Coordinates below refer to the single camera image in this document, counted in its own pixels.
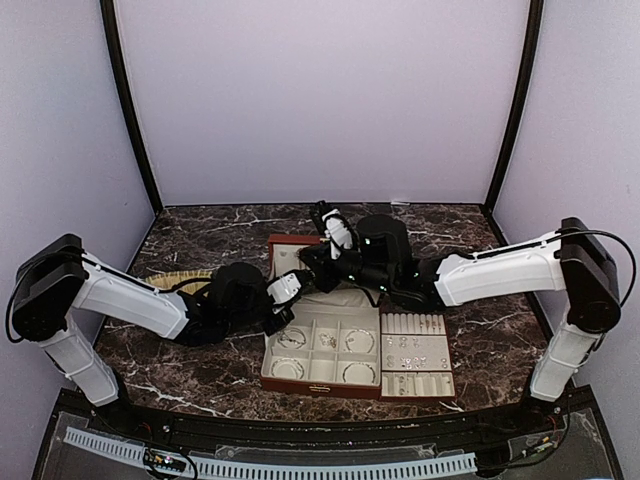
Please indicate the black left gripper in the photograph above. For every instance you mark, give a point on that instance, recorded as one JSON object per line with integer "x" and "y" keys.
{"x": 284, "y": 321}

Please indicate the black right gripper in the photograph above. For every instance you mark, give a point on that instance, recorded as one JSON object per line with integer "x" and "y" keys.
{"x": 321, "y": 265}

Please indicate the red wooden jewelry box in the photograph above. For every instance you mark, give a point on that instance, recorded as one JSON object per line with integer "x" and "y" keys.
{"x": 330, "y": 349}

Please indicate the brown jewelry display tray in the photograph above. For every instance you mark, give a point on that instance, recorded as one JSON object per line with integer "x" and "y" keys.
{"x": 416, "y": 362}

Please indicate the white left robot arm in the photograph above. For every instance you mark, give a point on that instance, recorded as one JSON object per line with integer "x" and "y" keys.
{"x": 64, "y": 277}

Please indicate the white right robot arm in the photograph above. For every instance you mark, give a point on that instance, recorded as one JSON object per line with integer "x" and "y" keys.
{"x": 570, "y": 259}

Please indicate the woven bamboo tray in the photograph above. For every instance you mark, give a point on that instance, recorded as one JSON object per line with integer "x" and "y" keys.
{"x": 175, "y": 280}

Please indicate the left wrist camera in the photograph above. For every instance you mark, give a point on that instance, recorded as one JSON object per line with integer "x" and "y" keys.
{"x": 242, "y": 287}

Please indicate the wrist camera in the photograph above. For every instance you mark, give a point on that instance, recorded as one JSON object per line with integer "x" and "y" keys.
{"x": 242, "y": 287}
{"x": 377, "y": 239}

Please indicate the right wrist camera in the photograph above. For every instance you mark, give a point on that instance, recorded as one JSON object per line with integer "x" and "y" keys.
{"x": 377, "y": 239}

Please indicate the white slotted cable duct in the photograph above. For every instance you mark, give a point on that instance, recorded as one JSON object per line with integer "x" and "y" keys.
{"x": 253, "y": 463}

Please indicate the black right frame post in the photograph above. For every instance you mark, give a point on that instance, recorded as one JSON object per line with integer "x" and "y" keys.
{"x": 516, "y": 111}

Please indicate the black frame post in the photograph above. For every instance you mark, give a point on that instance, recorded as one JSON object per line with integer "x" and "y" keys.
{"x": 516, "y": 111}
{"x": 128, "y": 109}

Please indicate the black left frame post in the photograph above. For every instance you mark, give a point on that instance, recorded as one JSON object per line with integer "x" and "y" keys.
{"x": 128, "y": 109}

